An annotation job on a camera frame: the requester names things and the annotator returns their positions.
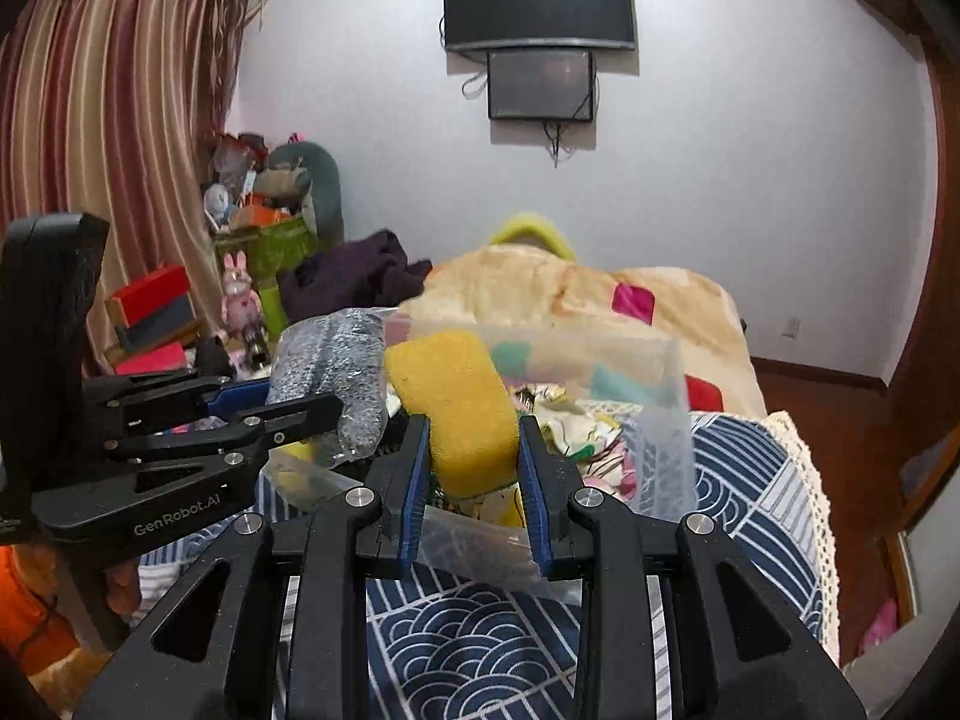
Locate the green box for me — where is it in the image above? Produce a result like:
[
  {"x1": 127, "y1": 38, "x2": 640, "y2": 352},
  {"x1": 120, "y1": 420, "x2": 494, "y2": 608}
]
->
[{"x1": 213, "y1": 216, "x2": 319, "y2": 341}]

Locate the clear plastic storage bin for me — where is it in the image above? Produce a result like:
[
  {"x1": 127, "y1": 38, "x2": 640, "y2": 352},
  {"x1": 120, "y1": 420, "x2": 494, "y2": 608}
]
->
[{"x1": 267, "y1": 309, "x2": 695, "y2": 593}]

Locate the red box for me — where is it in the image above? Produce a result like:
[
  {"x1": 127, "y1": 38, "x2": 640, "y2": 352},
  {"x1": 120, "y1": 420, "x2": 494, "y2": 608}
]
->
[{"x1": 106, "y1": 265, "x2": 190, "y2": 328}]

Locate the yellow green plush cushion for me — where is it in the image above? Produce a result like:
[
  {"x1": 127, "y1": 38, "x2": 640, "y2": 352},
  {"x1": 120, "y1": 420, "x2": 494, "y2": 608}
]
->
[{"x1": 488, "y1": 211, "x2": 576, "y2": 262}]

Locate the left hand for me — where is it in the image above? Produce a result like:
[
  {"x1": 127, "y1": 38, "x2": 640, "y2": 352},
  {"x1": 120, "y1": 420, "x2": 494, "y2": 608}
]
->
[{"x1": 104, "y1": 559, "x2": 142, "y2": 617}]

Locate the pink bunny plush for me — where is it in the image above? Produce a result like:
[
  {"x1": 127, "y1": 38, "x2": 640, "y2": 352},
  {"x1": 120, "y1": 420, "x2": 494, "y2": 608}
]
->
[{"x1": 221, "y1": 250, "x2": 267, "y2": 351}]

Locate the grey green plush dinosaur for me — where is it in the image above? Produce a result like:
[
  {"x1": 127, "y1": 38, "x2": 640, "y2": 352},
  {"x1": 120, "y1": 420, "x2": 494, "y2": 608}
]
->
[{"x1": 254, "y1": 140, "x2": 345, "y2": 249}]

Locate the floral patterned cloth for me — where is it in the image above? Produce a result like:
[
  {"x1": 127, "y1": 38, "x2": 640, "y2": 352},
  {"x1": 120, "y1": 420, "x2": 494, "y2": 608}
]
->
[{"x1": 511, "y1": 383, "x2": 638, "y2": 502}]

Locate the yellow sponge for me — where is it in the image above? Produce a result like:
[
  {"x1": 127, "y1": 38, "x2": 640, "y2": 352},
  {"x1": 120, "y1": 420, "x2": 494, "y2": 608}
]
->
[{"x1": 384, "y1": 330, "x2": 519, "y2": 499}]

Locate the black wall television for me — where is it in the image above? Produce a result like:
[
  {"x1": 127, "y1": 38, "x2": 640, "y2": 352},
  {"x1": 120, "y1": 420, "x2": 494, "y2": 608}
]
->
[{"x1": 443, "y1": 0, "x2": 636, "y2": 52}]

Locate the beige patchwork fleece blanket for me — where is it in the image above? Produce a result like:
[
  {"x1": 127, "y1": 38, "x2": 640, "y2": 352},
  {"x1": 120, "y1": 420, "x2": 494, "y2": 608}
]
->
[{"x1": 400, "y1": 244, "x2": 768, "y2": 419}]

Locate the dark purple clothing pile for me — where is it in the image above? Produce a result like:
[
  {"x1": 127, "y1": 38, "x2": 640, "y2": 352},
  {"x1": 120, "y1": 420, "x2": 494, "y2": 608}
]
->
[{"x1": 277, "y1": 229, "x2": 433, "y2": 323}]

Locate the wall power outlet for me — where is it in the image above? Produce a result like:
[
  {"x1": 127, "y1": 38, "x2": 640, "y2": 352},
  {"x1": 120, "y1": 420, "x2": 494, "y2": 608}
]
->
[{"x1": 781, "y1": 317, "x2": 800, "y2": 340}]

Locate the silver glitter pouch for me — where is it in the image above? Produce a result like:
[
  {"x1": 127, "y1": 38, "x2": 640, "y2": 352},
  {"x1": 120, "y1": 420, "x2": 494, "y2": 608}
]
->
[{"x1": 265, "y1": 307, "x2": 389, "y2": 468}]

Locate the blue white patterned bedspread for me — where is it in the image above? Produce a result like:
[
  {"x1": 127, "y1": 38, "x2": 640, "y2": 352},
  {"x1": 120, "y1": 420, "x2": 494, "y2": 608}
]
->
[{"x1": 138, "y1": 406, "x2": 842, "y2": 720}]

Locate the striped pink curtain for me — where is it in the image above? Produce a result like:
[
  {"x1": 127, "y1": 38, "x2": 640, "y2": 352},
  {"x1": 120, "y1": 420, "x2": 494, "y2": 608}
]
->
[{"x1": 2, "y1": 0, "x2": 249, "y2": 374}]

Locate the orange sleeve forearm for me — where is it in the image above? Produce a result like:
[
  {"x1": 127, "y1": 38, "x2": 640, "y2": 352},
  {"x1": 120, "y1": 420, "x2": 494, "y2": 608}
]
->
[{"x1": 0, "y1": 546, "x2": 78, "y2": 676}]

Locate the small black wall monitor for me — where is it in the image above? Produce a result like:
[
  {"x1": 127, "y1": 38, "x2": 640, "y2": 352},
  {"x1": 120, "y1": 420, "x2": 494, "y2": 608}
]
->
[{"x1": 487, "y1": 49, "x2": 596, "y2": 124}]

